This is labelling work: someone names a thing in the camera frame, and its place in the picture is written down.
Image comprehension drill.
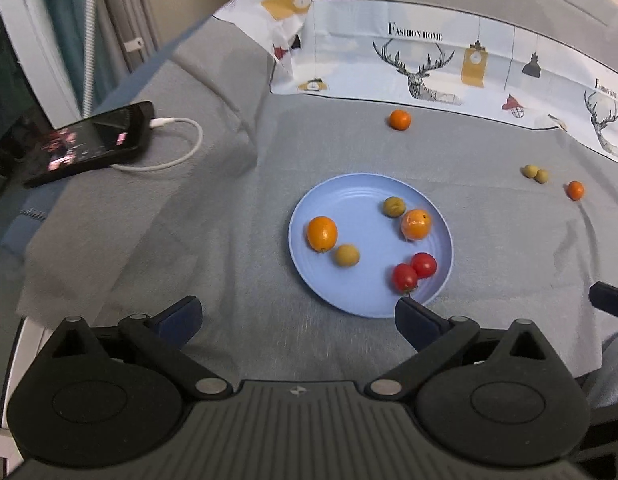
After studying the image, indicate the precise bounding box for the deer printed cloth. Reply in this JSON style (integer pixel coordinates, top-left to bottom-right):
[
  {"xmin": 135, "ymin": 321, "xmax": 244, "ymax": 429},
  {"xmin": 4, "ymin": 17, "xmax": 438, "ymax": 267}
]
[{"xmin": 211, "ymin": 0, "xmax": 618, "ymax": 168}]

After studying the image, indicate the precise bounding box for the blue stitched cloth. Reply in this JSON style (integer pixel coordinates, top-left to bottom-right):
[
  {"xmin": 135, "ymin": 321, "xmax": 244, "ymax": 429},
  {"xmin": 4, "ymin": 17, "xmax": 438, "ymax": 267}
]
[{"xmin": 0, "ymin": 195, "xmax": 57, "ymax": 261}]

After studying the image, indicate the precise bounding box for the white charging cable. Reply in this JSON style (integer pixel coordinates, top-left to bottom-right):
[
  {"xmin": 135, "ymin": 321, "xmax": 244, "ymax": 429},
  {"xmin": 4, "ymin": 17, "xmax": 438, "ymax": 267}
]
[{"xmin": 111, "ymin": 116, "xmax": 204, "ymax": 173}]

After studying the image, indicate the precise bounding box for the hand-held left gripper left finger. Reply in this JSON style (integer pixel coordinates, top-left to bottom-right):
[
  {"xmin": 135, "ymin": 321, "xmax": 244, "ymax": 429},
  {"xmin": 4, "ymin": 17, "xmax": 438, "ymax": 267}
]
[{"xmin": 36, "ymin": 296, "xmax": 235, "ymax": 400}]

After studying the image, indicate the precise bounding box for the white frame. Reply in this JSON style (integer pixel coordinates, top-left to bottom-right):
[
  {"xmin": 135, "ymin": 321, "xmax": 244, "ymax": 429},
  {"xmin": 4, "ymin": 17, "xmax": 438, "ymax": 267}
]
[{"xmin": 0, "ymin": 0, "xmax": 82, "ymax": 126}]

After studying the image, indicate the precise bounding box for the pale blue fabric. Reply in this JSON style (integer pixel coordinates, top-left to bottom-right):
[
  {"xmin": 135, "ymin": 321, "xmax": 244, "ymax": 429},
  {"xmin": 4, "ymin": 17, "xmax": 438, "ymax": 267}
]
[{"xmin": 582, "ymin": 327, "xmax": 618, "ymax": 411}]

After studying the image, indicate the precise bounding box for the teal garment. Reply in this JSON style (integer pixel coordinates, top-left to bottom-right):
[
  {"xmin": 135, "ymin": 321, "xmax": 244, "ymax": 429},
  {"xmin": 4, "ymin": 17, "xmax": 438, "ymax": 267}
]
[{"xmin": 34, "ymin": 0, "xmax": 114, "ymax": 111}]

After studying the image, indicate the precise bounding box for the grey curtain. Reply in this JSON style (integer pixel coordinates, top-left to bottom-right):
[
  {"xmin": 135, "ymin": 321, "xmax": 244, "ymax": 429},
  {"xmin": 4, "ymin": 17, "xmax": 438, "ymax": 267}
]
[{"xmin": 96, "ymin": 0, "xmax": 162, "ymax": 73}]

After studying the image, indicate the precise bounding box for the red cherry tomato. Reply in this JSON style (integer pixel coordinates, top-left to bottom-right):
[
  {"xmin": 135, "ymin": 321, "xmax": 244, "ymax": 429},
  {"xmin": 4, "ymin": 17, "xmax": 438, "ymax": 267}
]
[
  {"xmin": 410, "ymin": 252, "xmax": 438, "ymax": 278},
  {"xmin": 392, "ymin": 263, "xmax": 420, "ymax": 294}
]

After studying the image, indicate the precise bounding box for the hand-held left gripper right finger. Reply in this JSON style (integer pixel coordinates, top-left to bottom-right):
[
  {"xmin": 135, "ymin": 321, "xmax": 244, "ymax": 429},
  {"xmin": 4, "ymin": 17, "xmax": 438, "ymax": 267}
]
[{"xmin": 364, "ymin": 297, "xmax": 565, "ymax": 400}]

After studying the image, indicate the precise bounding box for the black smartphone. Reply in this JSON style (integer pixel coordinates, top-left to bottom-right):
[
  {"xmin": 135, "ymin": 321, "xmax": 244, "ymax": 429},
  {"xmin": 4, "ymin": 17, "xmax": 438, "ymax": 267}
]
[{"xmin": 0, "ymin": 101, "xmax": 156, "ymax": 189}]

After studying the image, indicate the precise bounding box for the blue plate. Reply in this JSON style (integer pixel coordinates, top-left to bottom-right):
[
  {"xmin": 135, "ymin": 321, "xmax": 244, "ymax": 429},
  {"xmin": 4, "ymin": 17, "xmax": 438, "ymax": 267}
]
[{"xmin": 288, "ymin": 173, "xmax": 454, "ymax": 319}]

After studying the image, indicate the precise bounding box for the garment steamer with woven hose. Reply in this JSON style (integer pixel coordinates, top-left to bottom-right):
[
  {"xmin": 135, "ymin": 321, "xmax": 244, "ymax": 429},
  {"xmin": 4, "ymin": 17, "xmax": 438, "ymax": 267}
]
[{"xmin": 81, "ymin": 0, "xmax": 100, "ymax": 117}]

